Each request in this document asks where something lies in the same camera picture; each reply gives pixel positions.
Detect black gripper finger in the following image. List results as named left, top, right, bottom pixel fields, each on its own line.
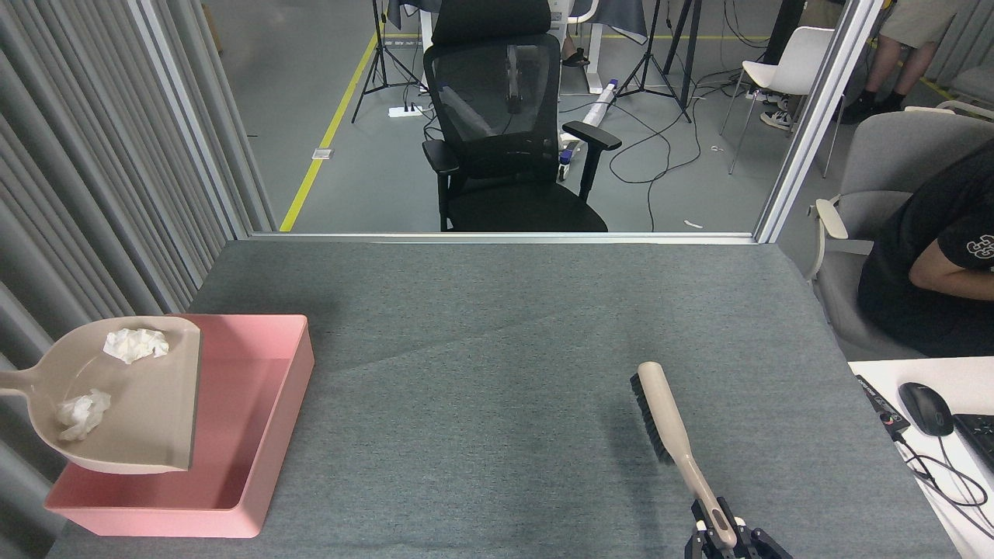
left=714, top=498, right=793, bottom=559
left=683, top=501, right=717, bottom=559

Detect beige hand brush black bristles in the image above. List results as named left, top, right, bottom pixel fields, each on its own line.
left=630, top=361, right=739, bottom=550

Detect beige plastic dustpan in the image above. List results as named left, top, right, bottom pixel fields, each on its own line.
left=0, top=314, right=203, bottom=476

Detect white paper ball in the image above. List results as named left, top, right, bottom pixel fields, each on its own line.
left=103, top=328, right=169, bottom=364
left=56, top=388, right=112, bottom=442

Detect pink plastic bin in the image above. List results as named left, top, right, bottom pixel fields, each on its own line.
left=45, top=314, right=315, bottom=539

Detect small black controller device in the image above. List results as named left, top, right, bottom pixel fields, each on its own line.
left=856, top=375, right=911, bottom=434

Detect white desk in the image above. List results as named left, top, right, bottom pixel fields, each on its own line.
left=848, top=357, right=994, bottom=559

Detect black computer mouse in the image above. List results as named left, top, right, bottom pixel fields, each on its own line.
left=898, top=382, right=954, bottom=437

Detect black keyboard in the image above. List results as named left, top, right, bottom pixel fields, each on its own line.
left=952, top=413, right=994, bottom=470

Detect seated person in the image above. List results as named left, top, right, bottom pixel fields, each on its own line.
left=857, top=140, right=994, bottom=358

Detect black mesh office chair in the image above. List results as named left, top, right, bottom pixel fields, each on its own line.
left=422, top=0, right=622, bottom=232

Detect grey armchair white armrest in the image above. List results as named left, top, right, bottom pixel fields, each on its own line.
left=804, top=107, right=994, bottom=359

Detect white tube with blue ends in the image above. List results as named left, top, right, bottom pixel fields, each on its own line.
left=579, top=78, right=620, bottom=129

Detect white plastic chair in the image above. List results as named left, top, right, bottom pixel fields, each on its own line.
left=718, top=26, right=843, bottom=178

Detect black tripod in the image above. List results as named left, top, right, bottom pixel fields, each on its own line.
left=617, top=0, right=704, bottom=123
left=352, top=0, right=424, bottom=123

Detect person beside white chair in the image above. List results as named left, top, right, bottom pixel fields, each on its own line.
left=759, top=0, right=808, bottom=131

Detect standing person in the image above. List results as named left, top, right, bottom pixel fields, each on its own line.
left=839, top=0, right=960, bottom=125

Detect grey pleated curtain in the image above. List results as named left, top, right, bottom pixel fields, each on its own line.
left=0, top=0, right=274, bottom=559

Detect black desk cable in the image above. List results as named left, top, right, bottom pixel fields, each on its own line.
left=891, top=429, right=994, bottom=536

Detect black floor cable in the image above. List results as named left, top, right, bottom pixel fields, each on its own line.
left=610, top=78, right=704, bottom=232

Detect silver frame rail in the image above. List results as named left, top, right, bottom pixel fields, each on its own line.
left=248, top=231, right=758, bottom=245

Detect silver frame post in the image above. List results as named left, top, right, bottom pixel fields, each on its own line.
left=128, top=0, right=276, bottom=238
left=755, top=0, right=886, bottom=243

